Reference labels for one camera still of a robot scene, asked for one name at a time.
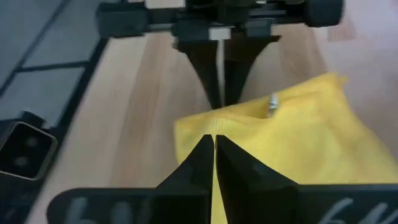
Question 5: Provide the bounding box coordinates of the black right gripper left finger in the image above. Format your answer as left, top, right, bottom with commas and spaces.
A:
46, 134, 215, 224

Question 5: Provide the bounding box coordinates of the yellow microfiber towel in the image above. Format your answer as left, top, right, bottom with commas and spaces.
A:
174, 73, 398, 224

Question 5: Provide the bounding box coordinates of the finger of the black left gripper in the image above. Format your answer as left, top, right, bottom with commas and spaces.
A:
176, 39, 223, 110
223, 34, 282, 107

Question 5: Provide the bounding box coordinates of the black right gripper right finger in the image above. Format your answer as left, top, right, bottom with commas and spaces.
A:
215, 134, 398, 224

